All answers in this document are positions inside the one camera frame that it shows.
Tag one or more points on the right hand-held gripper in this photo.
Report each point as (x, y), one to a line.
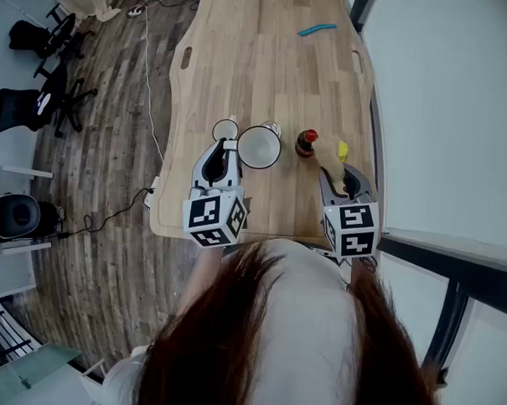
(353, 227)

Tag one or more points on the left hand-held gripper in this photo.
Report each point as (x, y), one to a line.
(202, 214)

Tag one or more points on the beige sponge cloth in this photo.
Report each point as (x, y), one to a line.
(329, 156)

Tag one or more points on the clear glass bowl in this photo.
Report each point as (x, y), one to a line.
(225, 131)

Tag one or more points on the white enamel mug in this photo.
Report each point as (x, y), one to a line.
(259, 147)

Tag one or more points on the clear glass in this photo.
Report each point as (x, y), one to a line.
(271, 126)

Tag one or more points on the person's left forearm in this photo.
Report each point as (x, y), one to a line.
(202, 275)

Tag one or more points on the person's right forearm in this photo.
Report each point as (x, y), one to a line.
(361, 271)

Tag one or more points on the yellow-green bottle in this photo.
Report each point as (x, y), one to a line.
(344, 150)

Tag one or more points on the brown bottle red cap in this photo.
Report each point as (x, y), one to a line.
(306, 143)

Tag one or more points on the white power adapter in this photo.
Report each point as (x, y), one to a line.
(151, 195)

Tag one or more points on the person's white shirt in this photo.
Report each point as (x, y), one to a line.
(307, 325)

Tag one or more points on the white power strip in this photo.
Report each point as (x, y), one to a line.
(135, 11)

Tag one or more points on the small white object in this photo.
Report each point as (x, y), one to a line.
(44, 102)

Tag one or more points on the white shelf unit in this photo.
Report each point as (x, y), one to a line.
(24, 171)

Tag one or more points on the black office chair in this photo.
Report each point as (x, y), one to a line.
(14, 111)
(30, 36)

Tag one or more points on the black slatted rack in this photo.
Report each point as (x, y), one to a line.
(4, 333)

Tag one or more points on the frosted glass desk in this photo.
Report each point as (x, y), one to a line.
(15, 376)

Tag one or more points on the black window frame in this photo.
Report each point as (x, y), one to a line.
(454, 315)

